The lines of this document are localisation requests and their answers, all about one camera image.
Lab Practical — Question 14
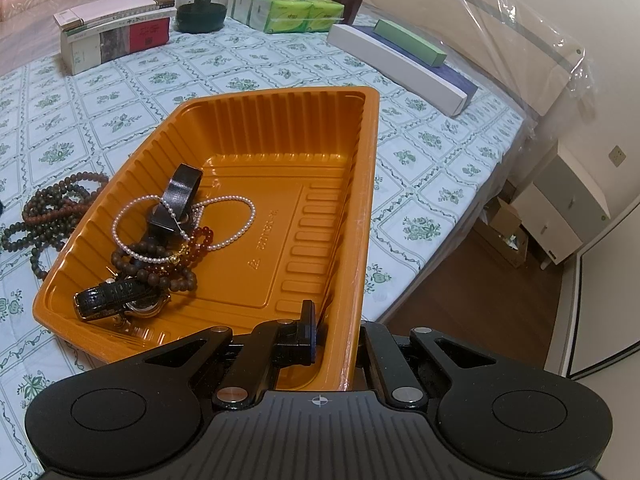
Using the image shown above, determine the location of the grey printed book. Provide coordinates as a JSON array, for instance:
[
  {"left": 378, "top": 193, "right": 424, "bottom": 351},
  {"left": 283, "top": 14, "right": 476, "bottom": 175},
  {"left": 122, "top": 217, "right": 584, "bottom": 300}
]
[{"left": 99, "top": 24, "right": 132, "bottom": 63}]

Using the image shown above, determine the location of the reddish small bead necklace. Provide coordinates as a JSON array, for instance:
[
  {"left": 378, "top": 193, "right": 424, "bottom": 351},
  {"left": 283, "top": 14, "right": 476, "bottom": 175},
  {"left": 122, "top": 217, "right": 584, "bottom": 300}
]
[{"left": 21, "top": 199, "right": 96, "bottom": 229}]

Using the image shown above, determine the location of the white nightstand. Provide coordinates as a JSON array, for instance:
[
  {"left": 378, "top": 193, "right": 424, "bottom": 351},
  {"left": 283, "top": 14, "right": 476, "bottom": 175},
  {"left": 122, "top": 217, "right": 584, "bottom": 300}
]
[{"left": 510, "top": 139, "right": 614, "bottom": 267}]

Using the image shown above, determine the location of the red bead bracelet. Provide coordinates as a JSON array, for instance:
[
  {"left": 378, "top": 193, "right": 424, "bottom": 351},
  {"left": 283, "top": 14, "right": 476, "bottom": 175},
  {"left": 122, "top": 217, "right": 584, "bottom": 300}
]
[{"left": 165, "top": 227, "right": 216, "bottom": 273}]

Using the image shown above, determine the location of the pale pink thin book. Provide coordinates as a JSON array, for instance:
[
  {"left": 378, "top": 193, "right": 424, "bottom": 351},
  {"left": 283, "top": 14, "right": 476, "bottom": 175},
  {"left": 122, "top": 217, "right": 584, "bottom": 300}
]
[{"left": 54, "top": 0, "right": 171, "bottom": 28}]

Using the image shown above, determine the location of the white pearl necklace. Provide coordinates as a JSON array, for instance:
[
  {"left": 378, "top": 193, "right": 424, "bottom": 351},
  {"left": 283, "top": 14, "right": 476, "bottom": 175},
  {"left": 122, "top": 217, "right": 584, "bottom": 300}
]
[{"left": 111, "top": 194, "right": 256, "bottom": 263}]

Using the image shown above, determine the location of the cardboard box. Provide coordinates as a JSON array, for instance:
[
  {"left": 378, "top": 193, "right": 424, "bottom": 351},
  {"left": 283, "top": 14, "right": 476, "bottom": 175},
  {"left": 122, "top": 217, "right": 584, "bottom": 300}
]
[{"left": 472, "top": 197, "right": 530, "bottom": 268}]

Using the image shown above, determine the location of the plastic wrapped white headboard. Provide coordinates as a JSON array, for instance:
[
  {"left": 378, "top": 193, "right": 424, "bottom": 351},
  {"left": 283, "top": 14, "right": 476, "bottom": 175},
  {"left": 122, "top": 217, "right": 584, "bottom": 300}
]
[{"left": 320, "top": 0, "right": 601, "bottom": 123}]

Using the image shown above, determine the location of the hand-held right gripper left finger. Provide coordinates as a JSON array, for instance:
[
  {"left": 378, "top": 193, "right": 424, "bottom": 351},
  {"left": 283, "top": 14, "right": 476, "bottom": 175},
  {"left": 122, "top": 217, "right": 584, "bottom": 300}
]
[{"left": 142, "top": 300, "right": 328, "bottom": 409}]

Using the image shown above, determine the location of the brown wooden bead bracelet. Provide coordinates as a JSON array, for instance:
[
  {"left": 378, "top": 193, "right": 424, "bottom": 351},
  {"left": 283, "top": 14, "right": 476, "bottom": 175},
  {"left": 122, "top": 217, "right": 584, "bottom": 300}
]
[{"left": 117, "top": 237, "right": 198, "bottom": 292}]

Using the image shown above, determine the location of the black leather wristwatch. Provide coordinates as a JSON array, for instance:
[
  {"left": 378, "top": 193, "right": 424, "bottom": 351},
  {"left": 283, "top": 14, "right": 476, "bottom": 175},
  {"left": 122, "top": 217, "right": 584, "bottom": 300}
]
[{"left": 74, "top": 276, "right": 172, "bottom": 322}]

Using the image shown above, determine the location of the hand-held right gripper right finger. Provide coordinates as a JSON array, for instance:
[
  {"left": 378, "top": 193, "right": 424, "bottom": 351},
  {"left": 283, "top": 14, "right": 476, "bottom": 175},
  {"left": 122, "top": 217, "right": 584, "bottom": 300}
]
[{"left": 359, "top": 321, "right": 501, "bottom": 409}]

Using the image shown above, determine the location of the brown large bead bracelet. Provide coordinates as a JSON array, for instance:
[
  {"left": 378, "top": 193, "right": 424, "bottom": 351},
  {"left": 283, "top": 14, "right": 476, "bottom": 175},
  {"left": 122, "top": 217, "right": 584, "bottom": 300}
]
[{"left": 35, "top": 172, "right": 110, "bottom": 211}]

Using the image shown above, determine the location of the dark green glass jar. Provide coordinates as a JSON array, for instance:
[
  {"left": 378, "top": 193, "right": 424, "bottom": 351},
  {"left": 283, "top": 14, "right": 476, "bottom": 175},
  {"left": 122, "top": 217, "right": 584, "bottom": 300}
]
[{"left": 176, "top": 0, "right": 230, "bottom": 34}]

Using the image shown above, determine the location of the blue flat box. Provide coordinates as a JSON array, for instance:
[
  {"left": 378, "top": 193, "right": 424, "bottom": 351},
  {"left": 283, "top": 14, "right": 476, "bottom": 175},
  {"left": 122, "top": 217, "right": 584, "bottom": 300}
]
[{"left": 434, "top": 64, "right": 480, "bottom": 111}]

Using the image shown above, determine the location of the green tissue pack bundle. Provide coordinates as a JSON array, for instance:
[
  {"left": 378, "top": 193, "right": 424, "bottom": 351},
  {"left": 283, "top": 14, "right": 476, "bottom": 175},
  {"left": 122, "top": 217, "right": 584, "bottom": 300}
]
[{"left": 231, "top": 0, "right": 346, "bottom": 35}]

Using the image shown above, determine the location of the orange plastic tray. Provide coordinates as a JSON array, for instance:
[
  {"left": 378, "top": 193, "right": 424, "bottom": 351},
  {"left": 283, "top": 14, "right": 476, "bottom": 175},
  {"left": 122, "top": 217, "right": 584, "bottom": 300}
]
[{"left": 32, "top": 86, "right": 381, "bottom": 393}]

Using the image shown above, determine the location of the white door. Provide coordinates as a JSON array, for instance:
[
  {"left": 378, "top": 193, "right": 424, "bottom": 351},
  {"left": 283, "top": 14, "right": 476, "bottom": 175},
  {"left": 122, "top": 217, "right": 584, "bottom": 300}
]
[{"left": 544, "top": 199, "right": 640, "bottom": 382}]

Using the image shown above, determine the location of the red book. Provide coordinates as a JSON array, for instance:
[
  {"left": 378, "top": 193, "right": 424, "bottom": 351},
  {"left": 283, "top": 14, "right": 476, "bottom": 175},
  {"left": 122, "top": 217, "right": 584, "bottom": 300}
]
[{"left": 129, "top": 16, "right": 171, "bottom": 54}]

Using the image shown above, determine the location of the white thin book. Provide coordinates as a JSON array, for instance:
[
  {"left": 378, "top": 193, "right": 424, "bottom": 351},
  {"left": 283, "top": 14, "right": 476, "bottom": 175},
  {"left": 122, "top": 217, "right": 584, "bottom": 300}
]
[{"left": 67, "top": 2, "right": 178, "bottom": 37}]

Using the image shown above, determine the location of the long white box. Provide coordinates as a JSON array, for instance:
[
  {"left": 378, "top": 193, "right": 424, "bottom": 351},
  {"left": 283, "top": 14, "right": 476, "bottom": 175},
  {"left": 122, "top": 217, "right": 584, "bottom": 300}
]
[{"left": 327, "top": 24, "right": 463, "bottom": 119}]

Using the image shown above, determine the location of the dark bead necklace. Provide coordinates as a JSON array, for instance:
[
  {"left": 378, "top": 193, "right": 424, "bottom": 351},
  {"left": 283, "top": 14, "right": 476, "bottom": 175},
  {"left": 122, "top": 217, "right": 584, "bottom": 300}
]
[{"left": 0, "top": 222, "right": 68, "bottom": 281}]

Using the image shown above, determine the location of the long green box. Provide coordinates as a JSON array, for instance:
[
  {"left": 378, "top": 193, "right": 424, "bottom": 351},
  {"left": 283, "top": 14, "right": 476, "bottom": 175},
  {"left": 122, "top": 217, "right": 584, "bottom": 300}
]
[{"left": 374, "top": 19, "right": 447, "bottom": 68}]

